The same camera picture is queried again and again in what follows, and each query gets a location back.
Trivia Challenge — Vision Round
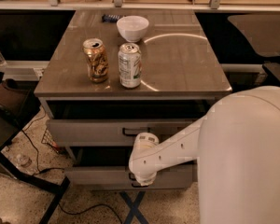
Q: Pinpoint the wire basket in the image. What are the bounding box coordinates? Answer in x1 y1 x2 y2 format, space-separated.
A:
41 129 66 154

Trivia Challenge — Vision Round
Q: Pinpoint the blue tape cross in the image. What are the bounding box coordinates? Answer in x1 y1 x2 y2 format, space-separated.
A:
120 191 149 224

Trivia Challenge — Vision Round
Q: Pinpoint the grey drawer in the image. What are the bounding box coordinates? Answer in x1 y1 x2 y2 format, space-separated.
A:
47 119 193 147
65 147 197 190

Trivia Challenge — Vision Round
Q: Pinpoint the clear plastic bottle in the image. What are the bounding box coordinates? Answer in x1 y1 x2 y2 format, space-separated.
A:
16 154 32 168

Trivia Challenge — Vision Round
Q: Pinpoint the white bowl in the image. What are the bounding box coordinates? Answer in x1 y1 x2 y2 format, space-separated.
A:
117 16 149 42

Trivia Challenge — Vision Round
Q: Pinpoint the black floor cable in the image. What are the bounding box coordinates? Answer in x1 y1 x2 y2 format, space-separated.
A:
20 114 124 224

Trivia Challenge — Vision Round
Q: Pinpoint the black office chair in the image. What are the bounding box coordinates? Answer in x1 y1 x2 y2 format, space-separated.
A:
228 13 280 86

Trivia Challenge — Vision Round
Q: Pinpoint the blue snack bar wrapper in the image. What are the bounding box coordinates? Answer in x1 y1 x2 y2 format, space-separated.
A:
102 14 122 23

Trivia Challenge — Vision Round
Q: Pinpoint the white green soda can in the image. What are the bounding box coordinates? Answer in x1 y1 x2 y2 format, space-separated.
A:
119 43 142 89

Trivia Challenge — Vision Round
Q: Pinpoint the grey drawer cabinet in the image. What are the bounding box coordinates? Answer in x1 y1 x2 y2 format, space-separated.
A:
34 8 233 191

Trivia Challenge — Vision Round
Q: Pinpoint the gold crumpled soda can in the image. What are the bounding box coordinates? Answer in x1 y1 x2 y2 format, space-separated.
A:
83 38 109 83

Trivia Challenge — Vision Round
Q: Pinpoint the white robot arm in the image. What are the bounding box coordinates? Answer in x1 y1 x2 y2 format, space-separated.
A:
129 86 280 224

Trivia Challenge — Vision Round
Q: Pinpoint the brown bag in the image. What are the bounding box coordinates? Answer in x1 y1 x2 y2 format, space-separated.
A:
0 77 41 129

